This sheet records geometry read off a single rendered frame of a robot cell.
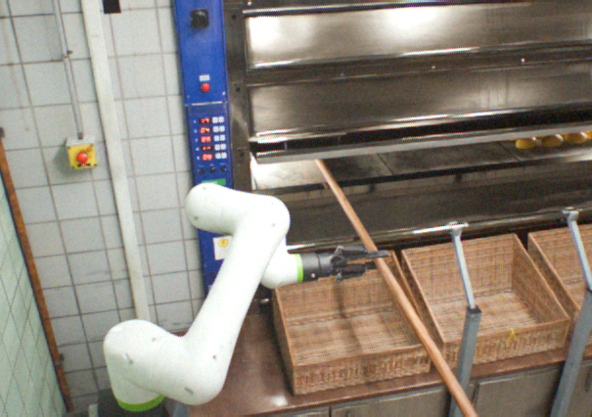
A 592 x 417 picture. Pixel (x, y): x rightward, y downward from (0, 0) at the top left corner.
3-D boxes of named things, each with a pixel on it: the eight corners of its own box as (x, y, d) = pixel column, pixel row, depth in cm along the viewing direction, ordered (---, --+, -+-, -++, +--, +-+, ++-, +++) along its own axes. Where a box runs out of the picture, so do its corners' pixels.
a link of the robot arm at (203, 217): (213, 231, 153) (226, 183, 154) (169, 220, 158) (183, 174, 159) (243, 241, 170) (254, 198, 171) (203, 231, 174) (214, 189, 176)
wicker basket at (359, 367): (269, 316, 277) (267, 265, 263) (389, 298, 287) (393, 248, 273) (292, 397, 235) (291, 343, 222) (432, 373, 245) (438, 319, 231)
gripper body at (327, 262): (314, 249, 202) (341, 246, 204) (313, 270, 206) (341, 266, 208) (320, 261, 196) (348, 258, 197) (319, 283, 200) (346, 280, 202)
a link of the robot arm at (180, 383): (199, 403, 127) (292, 191, 151) (133, 380, 132) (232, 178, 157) (218, 420, 137) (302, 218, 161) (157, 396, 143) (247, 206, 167)
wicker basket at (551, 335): (394, 298, 286) (398, 248, 273) (505, 280, 297) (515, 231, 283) (438, 373, 245) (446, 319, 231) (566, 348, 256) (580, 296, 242)
